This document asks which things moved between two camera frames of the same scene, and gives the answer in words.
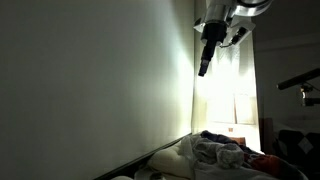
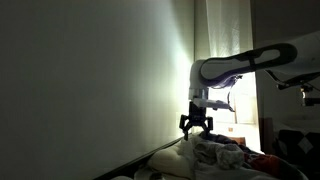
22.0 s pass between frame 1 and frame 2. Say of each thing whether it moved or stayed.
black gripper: moved
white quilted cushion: stayed
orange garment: stayed
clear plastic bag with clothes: stayed
